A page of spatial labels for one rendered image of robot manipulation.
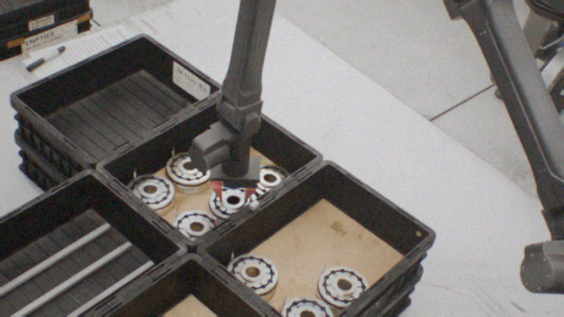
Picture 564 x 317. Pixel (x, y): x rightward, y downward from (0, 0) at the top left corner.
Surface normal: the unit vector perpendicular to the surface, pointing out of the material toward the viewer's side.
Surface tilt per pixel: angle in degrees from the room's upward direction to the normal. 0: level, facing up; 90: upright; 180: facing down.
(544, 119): 39
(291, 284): 0
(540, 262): 72
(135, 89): 0
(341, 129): 0
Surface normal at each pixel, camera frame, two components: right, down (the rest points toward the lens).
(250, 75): 0.63, 0.55
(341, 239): 0.12, -0.73
